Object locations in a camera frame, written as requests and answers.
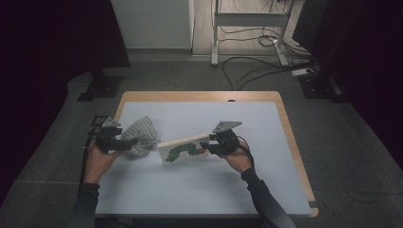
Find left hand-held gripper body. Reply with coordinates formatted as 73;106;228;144
94;116;125;155

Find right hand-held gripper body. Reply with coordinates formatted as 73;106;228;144
208;121;243;157

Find grey striped cloth bag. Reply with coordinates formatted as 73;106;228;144
120;115;162;160

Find white caterpillar picture book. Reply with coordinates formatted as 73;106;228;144
157;132;213;164

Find person's right hand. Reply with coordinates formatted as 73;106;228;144
221;145;255;175

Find person's left hand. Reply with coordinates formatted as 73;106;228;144
84;141;124;187

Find black floor tape mark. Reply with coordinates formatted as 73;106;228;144
89;115;109;129

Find light blue table mat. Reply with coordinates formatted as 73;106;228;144
94;101;313;219

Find wooden table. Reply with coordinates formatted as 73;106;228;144
94;90;319;219

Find black stand base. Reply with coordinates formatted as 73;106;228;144
77;67;124;103
297;74;350;105

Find dark curtain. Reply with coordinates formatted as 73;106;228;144
312;0;403;170
0;0;130;207

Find white power strip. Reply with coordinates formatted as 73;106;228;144
291;66;315;78

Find white cabinet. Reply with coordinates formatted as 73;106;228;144
109;0;196;50

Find dark monitor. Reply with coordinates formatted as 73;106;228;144
292;0;321;53

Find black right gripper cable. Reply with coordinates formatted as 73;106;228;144
236;136;257;169

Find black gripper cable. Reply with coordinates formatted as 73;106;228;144
77;125;104;191
236;136;257;169

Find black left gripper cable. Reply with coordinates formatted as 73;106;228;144
77;125;104;191

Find long black floor cable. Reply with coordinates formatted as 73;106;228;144
221;56;317;92

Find tangled black floor cables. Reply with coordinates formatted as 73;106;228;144
218;26;313;60

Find white metal stand frame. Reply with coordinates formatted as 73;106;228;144
211;0;297;67

